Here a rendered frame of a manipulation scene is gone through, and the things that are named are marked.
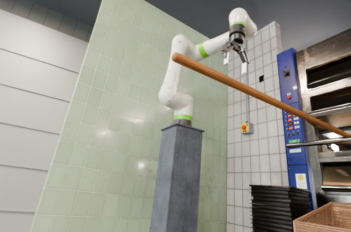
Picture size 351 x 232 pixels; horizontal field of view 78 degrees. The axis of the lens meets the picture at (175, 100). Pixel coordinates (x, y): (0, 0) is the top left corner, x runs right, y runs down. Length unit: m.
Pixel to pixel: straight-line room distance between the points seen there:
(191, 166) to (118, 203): 0.67
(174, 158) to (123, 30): 1.32
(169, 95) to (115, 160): 0.69
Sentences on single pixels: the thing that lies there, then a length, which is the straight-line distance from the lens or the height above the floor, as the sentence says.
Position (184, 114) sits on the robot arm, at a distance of 1.46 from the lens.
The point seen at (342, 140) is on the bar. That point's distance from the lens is 1.50.
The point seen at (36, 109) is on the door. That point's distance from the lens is 3.27.
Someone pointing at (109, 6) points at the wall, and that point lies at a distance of 2.26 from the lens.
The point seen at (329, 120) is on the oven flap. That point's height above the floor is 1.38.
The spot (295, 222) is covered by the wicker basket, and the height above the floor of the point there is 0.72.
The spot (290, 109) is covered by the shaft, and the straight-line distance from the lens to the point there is 1.06.
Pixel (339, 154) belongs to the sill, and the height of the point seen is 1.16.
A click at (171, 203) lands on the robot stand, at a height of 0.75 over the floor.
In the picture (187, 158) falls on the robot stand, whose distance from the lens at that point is 1.37.
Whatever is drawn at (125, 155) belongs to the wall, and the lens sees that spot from 1.80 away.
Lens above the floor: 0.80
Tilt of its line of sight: 23 degrees up
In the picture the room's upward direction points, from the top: 6 degrees clockwise
